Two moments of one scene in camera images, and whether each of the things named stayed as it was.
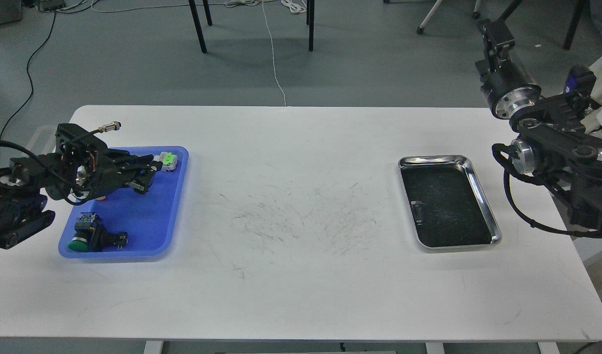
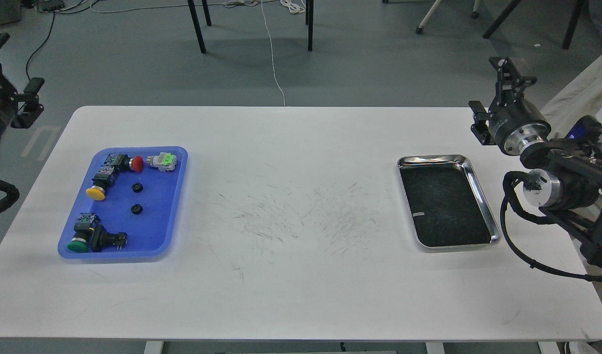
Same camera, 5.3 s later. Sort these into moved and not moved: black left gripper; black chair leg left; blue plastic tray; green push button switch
Moved: black left gripper
Not moved: blue plastic tray; black chair leg left; green push button switch
